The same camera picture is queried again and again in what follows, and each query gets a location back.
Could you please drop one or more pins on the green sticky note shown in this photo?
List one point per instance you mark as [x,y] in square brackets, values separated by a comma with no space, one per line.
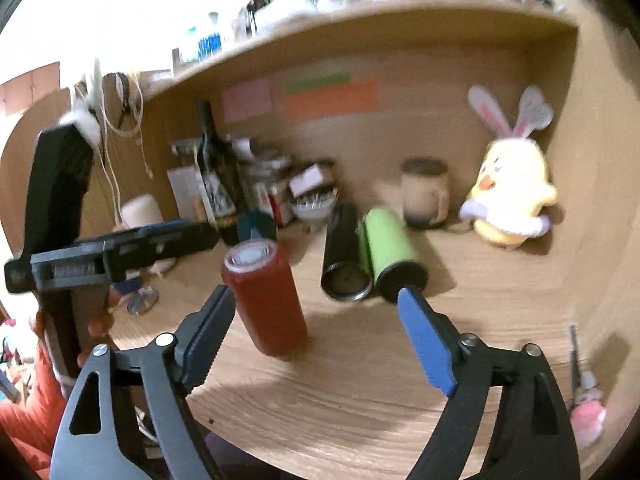
[317,82]

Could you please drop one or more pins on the teal cup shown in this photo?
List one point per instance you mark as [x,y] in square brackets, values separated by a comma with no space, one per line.
[256,225]

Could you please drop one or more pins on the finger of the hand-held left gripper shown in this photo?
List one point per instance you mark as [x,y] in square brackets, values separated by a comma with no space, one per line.
[165,242]

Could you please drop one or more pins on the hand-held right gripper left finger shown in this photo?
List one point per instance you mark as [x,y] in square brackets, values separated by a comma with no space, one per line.
[212,332]

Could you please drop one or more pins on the yellow chick plush bunny ears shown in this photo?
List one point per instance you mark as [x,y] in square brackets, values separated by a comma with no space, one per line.
[510,185]

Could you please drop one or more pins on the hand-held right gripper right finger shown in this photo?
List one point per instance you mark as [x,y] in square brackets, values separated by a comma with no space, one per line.
[425,340]

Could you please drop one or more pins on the wine glass base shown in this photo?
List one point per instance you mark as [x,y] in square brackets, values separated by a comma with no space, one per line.
[143,302]

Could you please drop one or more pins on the dark pen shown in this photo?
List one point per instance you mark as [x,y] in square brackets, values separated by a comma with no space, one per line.
[576,355]

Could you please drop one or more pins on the brown ceramic mug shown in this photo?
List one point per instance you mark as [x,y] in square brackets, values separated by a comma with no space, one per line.
[422,195]

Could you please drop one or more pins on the pink sticky note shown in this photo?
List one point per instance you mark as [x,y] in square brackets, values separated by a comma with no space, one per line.
[247,100]

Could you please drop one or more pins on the wooden desk hutch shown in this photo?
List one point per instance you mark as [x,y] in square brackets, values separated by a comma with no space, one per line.
[450,40]

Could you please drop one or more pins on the blue label plastic bottle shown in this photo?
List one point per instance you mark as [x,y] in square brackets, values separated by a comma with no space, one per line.
[210,42]

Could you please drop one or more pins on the dark wine bottle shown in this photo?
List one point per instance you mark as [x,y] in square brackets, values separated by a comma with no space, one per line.
[220,185]

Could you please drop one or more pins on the metal-lidded glass jar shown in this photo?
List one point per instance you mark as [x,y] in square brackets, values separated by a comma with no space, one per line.
[265,172]

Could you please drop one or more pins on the orange sticky note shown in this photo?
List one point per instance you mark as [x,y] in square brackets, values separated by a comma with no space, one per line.
[330,102]

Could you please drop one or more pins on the person's left hand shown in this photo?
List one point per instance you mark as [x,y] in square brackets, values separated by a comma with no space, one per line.
[98,329]

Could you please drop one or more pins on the white paper box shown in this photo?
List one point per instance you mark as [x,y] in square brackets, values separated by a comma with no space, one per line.
[185,190]

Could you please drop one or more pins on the pink figurine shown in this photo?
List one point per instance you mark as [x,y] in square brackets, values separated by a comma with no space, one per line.
[587,417]

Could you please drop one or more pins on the white fluffy ball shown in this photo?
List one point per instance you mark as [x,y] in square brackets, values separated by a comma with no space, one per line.
[82,122]

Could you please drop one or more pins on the small white pink box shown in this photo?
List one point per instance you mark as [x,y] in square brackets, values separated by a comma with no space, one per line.
[310,177]

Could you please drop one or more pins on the person's left forearm orange sleeve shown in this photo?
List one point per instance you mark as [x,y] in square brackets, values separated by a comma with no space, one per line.
[35,410]

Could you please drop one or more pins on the red cylindrical bottle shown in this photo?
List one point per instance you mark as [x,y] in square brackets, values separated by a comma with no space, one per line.
[267,305]

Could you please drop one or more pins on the green cup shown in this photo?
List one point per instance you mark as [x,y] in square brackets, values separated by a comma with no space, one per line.
[392,245]

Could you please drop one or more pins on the white cup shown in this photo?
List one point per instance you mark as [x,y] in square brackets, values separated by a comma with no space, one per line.
[142,210]

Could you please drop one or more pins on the black cup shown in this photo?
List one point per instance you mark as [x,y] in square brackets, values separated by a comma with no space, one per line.
[342,255]

